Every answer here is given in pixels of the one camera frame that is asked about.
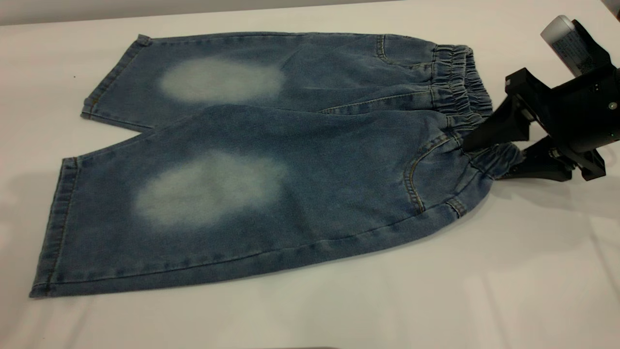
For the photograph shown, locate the blue denim jeans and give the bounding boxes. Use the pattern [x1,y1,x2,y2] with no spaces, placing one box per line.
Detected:
[29,32,525,298]

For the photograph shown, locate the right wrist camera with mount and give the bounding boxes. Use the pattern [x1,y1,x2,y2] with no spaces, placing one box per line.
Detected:
[541,15,613,78]

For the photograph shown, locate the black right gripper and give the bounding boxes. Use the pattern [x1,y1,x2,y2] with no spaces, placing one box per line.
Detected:
[463,65,620,182]

